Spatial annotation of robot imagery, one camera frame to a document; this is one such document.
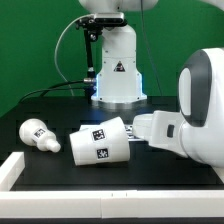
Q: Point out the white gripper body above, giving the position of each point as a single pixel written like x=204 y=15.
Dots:
x=165 y=132

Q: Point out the white marker sheet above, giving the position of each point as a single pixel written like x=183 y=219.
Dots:
x=128 y=128

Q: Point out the grey rear camera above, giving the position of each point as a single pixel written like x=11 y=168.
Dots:
x=109 y=19

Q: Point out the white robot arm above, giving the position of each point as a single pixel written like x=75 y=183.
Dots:
x=197 y=129

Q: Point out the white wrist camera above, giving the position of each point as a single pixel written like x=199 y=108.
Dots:
x=142 y=126

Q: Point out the black camera stand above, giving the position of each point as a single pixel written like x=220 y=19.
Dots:
x=90 y=35

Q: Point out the white lamp bulb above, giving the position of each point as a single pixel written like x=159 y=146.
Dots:
x=34 y=132

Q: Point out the white lamp shade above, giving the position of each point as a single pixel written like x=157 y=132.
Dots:
x=104 y=143

